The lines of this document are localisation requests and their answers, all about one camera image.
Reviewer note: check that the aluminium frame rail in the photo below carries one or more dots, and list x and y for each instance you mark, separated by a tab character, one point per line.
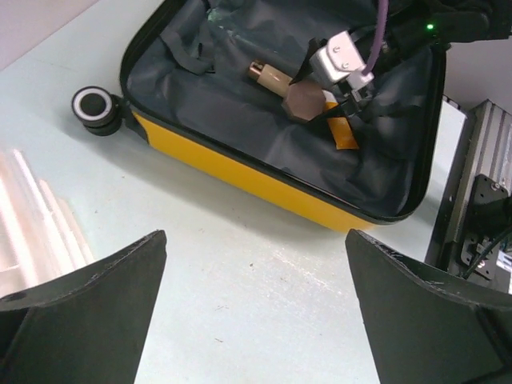
472	232

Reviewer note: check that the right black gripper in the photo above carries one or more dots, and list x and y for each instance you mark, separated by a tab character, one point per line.
414	25

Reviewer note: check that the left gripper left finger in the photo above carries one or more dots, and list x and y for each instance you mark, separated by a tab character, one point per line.
88	326

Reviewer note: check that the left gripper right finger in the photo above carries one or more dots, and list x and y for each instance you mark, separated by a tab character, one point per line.
425	325

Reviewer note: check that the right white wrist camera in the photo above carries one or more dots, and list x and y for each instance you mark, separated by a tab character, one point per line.
340	61

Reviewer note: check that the orange pill bottle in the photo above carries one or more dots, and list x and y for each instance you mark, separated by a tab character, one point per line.
339	126

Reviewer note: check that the brown octagonal compact case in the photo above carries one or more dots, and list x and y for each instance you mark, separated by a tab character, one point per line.
304	101

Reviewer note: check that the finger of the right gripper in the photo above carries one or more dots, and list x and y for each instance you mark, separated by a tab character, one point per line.
305	71

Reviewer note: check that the white plastic drawer organizer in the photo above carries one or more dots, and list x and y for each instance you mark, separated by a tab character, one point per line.
40	237

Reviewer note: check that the yellow Pikachu hard-shell suitcase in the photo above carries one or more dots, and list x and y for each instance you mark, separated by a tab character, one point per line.
185	92

